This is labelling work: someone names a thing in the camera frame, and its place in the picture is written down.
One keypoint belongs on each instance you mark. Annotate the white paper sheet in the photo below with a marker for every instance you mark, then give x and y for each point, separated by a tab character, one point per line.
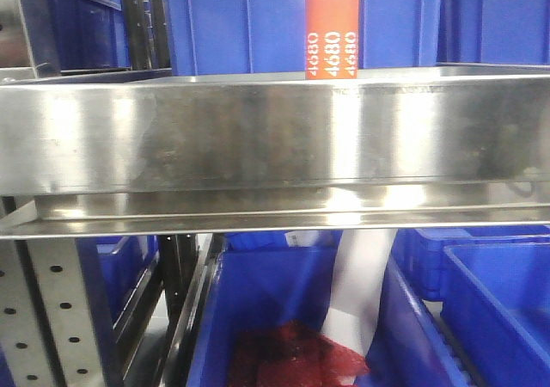
356	289

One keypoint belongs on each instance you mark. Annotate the red mesh bag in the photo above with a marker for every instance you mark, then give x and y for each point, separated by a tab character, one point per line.
293	355

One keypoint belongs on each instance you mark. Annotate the blue bin lower left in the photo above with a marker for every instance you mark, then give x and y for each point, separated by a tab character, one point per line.
123	260

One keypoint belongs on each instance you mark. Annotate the perforated metal shelf post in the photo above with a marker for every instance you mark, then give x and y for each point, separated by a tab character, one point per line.
47	333

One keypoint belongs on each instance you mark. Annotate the black shelf upright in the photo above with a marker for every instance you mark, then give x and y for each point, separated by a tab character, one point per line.
147	36

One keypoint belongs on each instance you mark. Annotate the orange cylindrical capacitor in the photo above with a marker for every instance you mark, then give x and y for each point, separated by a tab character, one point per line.
332	39

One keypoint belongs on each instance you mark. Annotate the blue bin lower centre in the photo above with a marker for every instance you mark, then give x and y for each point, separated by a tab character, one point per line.
266	288

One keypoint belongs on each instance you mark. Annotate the blue bin upper right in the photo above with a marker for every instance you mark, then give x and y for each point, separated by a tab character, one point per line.
512	32

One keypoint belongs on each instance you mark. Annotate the blue bin behind capacitor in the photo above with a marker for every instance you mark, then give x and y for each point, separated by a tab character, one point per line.
209	37

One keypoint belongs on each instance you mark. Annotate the blue bin lower right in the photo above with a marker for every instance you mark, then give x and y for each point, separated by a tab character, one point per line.
493	283

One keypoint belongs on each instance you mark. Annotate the blue bin upper left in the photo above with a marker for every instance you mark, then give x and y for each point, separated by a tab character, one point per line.
89	34

